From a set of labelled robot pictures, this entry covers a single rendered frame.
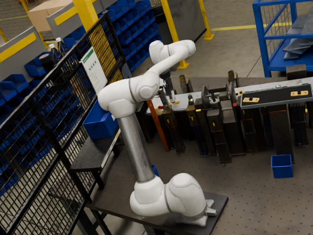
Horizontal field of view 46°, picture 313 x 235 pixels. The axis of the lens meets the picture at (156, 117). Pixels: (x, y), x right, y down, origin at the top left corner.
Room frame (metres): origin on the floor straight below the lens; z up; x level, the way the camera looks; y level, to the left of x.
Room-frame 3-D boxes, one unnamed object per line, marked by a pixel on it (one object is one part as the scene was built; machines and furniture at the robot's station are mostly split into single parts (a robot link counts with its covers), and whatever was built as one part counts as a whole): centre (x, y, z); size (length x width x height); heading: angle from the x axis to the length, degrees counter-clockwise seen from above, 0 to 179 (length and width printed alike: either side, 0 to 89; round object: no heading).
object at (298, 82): (1.73, -0.80, 0.90); 0.13 x 0.08 x 0.41; 155
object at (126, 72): (2.35, 0.08, 1.17); 0.12 x 0.01 x 0.34; 155
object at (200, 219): (1.47, -0.03, 0.75); 0.22 x 0.18 x 0.06; 53
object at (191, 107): (1.97, -0.22, 0.88); 0.11 x 0.07 x 0.37; 155
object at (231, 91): (1.89, -0.40, 0.95); 0.18 x 0.13 x 0.49; 65
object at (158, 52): (2.23, -0.17, 1.39); 0.13 x 0.11 x 0.16; 76
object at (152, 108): (2.13, 0.01, 0.95); 0.03 x 0.01 x 0.50; 65
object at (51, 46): (2.41, 0.48, 1.53); 0.07 x 0.07 x 0.20
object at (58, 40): (2.50, 0.43, 1.53); 0.07 x 0.07 x 0.20
